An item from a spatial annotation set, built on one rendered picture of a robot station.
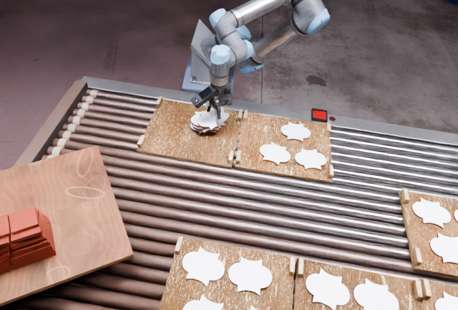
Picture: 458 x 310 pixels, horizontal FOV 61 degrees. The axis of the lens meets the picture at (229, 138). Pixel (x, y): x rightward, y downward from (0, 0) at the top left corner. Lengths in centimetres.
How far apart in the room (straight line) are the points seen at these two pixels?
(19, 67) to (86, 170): 259
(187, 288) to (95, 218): 38
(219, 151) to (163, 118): 32
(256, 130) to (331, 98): 191
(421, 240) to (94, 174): 123
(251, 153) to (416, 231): 71
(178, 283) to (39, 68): 293
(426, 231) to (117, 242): 112
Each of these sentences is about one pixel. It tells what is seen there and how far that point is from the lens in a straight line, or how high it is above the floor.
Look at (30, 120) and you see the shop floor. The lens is 341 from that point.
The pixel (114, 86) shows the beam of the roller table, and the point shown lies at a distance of 207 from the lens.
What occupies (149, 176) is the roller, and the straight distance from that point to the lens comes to 162.
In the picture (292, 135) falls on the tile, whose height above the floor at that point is 95.
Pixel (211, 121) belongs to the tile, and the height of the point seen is 100.
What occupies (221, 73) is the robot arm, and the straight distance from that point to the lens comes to 154.
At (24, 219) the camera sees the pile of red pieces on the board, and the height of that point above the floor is 120.
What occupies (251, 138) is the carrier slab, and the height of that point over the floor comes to 94.
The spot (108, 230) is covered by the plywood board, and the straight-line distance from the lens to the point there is 136.
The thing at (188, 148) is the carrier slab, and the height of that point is 94.
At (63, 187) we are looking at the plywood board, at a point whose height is 104.
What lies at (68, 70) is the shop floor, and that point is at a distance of 385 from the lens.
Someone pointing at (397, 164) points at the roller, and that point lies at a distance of 189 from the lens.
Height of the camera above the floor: 218
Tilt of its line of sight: 45 degrees down
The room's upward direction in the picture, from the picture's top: 6 degrees clockwise
